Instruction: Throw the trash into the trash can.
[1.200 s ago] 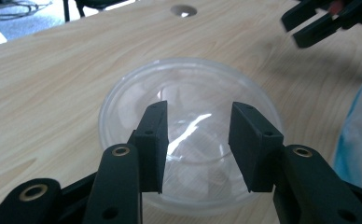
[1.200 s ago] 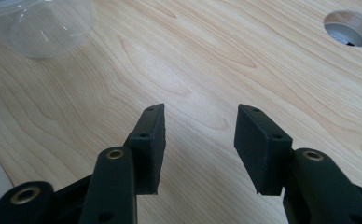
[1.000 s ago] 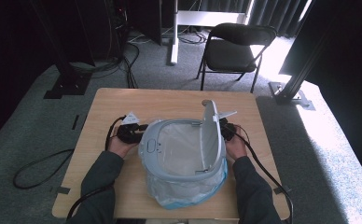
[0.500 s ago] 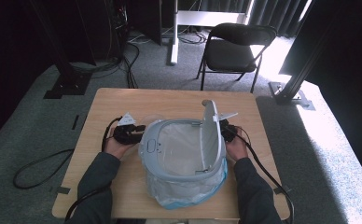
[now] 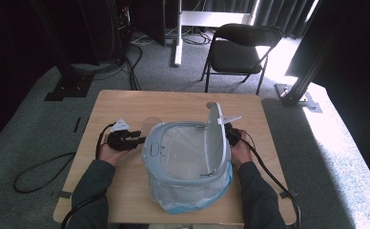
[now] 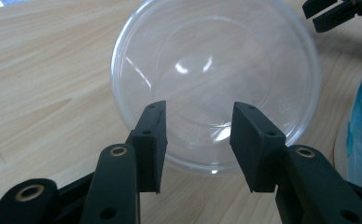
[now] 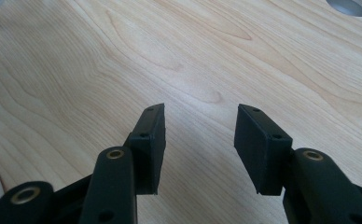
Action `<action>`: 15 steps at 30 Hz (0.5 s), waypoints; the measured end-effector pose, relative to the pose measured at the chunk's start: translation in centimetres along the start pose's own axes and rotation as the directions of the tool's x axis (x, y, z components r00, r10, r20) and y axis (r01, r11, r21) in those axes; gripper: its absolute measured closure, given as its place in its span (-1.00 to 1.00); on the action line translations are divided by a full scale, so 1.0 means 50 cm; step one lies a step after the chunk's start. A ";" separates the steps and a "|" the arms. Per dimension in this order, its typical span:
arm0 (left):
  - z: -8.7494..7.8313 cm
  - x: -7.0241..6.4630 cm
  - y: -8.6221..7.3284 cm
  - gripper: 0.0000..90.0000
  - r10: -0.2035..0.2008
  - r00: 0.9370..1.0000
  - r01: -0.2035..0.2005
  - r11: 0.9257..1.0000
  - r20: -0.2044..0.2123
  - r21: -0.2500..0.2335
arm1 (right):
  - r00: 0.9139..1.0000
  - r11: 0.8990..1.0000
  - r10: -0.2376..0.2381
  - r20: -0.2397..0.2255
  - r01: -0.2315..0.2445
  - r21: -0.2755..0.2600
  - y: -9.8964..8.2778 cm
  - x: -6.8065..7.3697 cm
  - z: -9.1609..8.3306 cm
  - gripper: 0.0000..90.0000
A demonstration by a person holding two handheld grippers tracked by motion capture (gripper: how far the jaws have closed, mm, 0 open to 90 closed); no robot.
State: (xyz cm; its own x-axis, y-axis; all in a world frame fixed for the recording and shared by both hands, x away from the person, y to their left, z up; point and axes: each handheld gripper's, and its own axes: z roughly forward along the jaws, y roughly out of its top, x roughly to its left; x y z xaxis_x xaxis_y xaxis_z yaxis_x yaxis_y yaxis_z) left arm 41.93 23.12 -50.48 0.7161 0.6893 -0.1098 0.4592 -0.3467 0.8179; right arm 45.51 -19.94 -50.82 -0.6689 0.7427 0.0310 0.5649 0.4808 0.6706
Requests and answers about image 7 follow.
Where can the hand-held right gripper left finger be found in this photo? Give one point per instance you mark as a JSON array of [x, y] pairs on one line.
[[151, 146]]

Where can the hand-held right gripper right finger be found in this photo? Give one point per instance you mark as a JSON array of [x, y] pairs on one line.
[[261, 155]]

